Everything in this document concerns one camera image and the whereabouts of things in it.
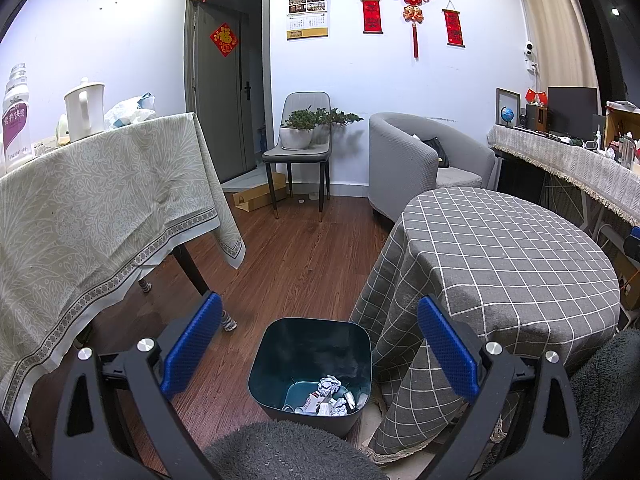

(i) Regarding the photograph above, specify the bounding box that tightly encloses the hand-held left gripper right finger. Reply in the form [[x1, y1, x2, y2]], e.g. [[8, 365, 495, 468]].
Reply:
[[416, 293, 586, 480]]

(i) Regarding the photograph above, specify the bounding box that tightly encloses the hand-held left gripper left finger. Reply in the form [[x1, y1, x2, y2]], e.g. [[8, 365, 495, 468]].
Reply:
[[52, 291, 223, 480]]

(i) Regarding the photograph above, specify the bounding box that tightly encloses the teal plastic waste bin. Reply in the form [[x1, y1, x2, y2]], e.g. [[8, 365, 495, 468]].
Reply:
[[248, 317, 373, 438]]

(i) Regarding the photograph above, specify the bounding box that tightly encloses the grey checked tablecloth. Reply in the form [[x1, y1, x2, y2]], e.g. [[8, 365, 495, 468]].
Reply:
[[350, 186, 621, 463]]

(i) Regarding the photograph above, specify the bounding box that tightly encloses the long desk with fringed cloth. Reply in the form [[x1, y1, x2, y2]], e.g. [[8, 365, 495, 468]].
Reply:
[[487, 124, 640, 226]]

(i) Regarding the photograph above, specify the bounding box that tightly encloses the open cardboard box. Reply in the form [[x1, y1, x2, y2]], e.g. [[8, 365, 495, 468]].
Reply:
[[604, 101, 640, 158]]

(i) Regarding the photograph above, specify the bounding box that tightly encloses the black monitor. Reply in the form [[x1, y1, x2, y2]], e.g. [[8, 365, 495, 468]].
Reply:
[[546, 86, 599, 136]]

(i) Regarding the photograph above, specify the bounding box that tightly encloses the person's left leg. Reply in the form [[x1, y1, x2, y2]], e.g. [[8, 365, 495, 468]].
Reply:
[[202, 421, 391, 480]]

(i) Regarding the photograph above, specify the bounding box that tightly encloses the person's leg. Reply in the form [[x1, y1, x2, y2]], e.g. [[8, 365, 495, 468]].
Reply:
[[202, 421, 391, 480], [567, 330, 640, 480]]

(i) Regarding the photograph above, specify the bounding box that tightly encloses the person's right leg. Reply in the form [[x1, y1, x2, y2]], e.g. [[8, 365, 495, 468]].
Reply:
[[567, 330, 640, 480]]

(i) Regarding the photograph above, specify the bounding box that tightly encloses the flat cardboard box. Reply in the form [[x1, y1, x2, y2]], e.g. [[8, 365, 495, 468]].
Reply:
[[234, 182, 291, 212]]

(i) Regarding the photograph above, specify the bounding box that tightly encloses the table with beige cloth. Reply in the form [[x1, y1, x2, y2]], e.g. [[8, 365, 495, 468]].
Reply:
[[0, 111, 247, 433]]

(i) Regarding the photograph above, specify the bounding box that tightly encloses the grey armchair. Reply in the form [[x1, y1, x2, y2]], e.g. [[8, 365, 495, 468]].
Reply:
[[368, 111, 498, 223]]

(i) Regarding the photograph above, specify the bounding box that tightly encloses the black bag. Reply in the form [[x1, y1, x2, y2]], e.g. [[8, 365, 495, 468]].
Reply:
[[422, 136, 451, 168]]

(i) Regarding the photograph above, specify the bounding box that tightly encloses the beige curtain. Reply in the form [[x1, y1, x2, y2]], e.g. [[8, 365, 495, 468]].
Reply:
[[515, 0, 601, 106]]

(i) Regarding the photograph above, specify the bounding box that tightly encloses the grey dining chair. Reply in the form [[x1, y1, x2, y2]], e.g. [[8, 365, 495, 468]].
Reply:
[[262, 91, 332, 223]]

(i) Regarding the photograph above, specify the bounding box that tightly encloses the potted green plant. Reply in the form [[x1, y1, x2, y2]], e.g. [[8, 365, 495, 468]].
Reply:
[[279, 106, 365, 151]]

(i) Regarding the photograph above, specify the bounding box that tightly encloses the white plastic bag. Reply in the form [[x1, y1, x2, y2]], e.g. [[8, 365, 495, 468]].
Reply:
[[104, 92, 157, 128]]

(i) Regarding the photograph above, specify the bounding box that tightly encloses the grey door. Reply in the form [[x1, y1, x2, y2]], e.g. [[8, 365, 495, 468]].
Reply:
[[192, 0, 266, 183]]

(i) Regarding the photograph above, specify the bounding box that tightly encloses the white electric kettle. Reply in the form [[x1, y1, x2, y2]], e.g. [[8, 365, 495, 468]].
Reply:
[[64, 77, 107, 143]]

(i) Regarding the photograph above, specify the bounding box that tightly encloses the red hanging scroll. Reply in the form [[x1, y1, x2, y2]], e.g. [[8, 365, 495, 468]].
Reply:
[[442, 0, 466, 48], [361, 0, 385, 36]]

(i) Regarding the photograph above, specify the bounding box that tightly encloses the clear plastic bottle purple label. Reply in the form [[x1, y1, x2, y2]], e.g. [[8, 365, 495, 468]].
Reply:
[[1, 62, 33, 171]]

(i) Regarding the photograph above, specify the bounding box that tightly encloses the red diamond door decoration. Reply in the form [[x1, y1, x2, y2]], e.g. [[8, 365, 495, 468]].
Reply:
[[209, 22, 240, 57]]

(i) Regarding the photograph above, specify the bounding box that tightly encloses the picture frame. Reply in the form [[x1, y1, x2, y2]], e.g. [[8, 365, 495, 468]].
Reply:
[[496, 87, 522, 127]]

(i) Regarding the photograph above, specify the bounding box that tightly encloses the white security camera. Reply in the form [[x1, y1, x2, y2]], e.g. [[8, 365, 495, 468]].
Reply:
[[520, 39, 540, 72]]

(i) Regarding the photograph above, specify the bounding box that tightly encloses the wall calendar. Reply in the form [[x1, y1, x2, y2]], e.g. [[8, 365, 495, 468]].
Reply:
[[286, 0, 330, 41]]

